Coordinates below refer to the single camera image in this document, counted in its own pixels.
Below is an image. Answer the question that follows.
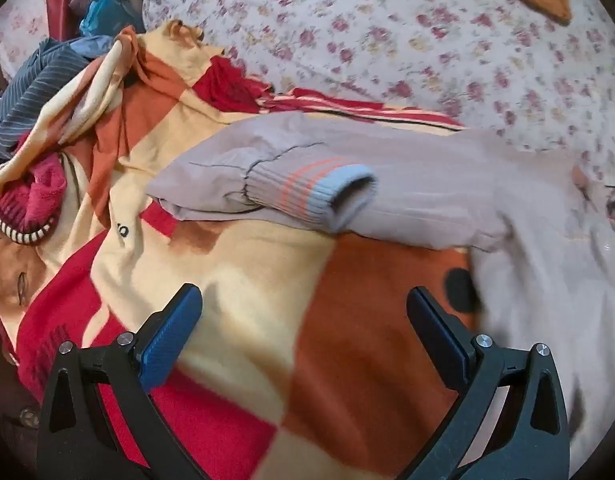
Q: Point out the beige zip jacket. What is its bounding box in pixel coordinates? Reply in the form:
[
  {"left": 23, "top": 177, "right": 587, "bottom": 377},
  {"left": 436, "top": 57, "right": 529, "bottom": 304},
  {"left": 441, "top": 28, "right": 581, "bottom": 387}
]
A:
[{"left": 147, "top": 112, "right": 615, "bottom": 469}]

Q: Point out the red orange cream blanket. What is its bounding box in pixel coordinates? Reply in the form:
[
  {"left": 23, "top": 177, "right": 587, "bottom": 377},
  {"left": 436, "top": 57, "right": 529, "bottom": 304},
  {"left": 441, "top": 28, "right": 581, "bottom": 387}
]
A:
[{"left": 0, "top": 21, "right": 468, "bottom": 479}]

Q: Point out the red knit garment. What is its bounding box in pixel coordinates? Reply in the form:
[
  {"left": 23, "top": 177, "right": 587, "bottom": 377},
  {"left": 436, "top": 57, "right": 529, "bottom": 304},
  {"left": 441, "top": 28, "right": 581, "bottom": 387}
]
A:
[{"left": 0, "top": 153, "right": 68, "bottom": 245}]

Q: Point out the dark striped garment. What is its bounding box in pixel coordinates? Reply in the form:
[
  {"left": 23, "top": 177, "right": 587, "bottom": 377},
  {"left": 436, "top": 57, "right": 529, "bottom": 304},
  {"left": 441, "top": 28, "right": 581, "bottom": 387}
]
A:
[{"left": 0, "top": 38, "right": 98, "bottom": 163}]

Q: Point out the floral quilt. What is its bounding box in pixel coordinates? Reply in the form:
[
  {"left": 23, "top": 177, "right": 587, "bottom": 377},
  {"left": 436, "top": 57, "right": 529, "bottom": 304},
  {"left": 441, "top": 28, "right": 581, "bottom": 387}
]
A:
[{"left": 142, "top": 0, "right": 615, "bottom": 186}]

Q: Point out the teal cloth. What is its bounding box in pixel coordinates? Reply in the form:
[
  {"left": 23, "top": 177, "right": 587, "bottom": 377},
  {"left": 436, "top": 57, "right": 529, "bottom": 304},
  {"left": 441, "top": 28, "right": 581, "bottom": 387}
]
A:
[{"left": 80, "top": 0, "right": 144, "bottom": 37}]

